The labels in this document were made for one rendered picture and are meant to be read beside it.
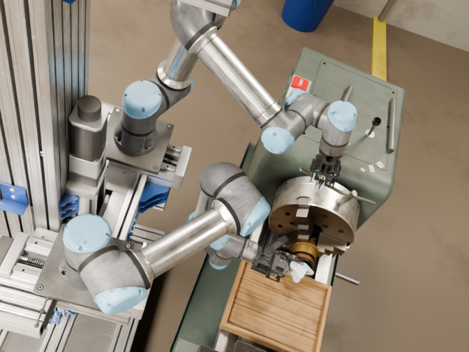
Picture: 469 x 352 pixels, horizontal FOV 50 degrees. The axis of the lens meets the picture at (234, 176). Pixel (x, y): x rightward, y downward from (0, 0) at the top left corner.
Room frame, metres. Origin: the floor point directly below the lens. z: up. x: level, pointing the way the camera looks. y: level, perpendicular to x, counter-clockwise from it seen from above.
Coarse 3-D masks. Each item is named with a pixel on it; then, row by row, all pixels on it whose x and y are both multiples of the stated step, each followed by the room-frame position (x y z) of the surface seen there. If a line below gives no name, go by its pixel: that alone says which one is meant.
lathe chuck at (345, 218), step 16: (288, 192) 1.08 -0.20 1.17; (304, 192) 1.08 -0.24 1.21; (320, 192) 1.09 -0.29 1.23; (336, 192) 1.12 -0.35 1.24; (272, 208) 1.05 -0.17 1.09; (288, 208) 1.03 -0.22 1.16; (320, 208) 1.03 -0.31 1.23; (336, 208) 1.06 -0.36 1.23; (352, 208) 1.11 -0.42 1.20; (272, 224) 1.03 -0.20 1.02; (288, 224) 1.03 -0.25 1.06; (320, 224) 1.03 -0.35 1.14; (336, 224) 1.04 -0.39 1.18; (352, 224) 1.05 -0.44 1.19; (352, 240) 1.04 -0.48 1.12
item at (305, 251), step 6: (312, 240) 0.98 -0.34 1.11; (294, 246) 0.95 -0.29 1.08; (300, 246) 0.94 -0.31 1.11; (306, 246) 0.94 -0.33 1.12; (312, 246) 0.95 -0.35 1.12; (294, 252) 0.92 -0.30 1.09; (300, 252) 0.91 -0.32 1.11; (306, 252) 0.92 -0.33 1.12; (312, 252) 0.93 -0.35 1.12; (318, 252) 0.95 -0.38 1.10; (300, 258) 0.89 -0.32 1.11; (306, 258) 0.90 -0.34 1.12; (312, 258) 0.91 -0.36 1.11; (312, 264) 0.89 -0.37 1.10
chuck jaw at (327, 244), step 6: (318, 234) 1.03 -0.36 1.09; (324, 234) 1.03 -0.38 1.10; (318, 240) 1.00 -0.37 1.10; (324, 240) 1.00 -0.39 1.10; (330, 240) 1.02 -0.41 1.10; (336, 240) 1.03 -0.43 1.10; (342, 240) 1.04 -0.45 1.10; (318, 246) 0.97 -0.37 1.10; (324, 246) 0.98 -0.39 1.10; (330, 246) 0.99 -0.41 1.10; (336, 246) 1.00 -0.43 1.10; (342, 246) 1.01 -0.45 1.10; (324, 252) 0.96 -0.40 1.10; (330, 252) 0.98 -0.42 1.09; (336, 252) 1.00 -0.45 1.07; (342, 252) 1.00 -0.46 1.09
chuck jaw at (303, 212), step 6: (300, 198) 1.05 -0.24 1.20; (306, 198) 1.06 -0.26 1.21; (300, 204) 1.03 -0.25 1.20; (306, 204) 1.03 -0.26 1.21; (300, 210) 1.01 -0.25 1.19; (306, 210) 1.02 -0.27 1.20; (300, 216) 0.99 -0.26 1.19; (306, 216) 0.99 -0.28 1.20; (300, 222) 0.99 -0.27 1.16; (306, 222) 0.99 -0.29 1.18; (312, 222) 1.02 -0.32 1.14; (300, 228) 0.97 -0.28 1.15; (306, 228) 0.97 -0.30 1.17; (312, 228) 1.01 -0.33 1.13; (300, 234) 0.97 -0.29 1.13; (306, 234) 0.97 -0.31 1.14; (300, 240) 0.95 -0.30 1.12; (306, 240) 0.95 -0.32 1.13
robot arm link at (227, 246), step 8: (216, 240) 0.82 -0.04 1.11; (224, 240) 0.83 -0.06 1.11; (232, 240) 0.84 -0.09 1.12; (240, 240) 0.85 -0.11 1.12; (216, 248) 0.81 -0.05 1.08; (224, 248) 0.81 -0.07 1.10; (232, 248) 0.82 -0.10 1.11; (240, 248) 0.83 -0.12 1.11; (224, 256) 0.81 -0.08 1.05; (232, 256) 0.81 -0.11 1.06; (240, 256) 0.81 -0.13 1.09
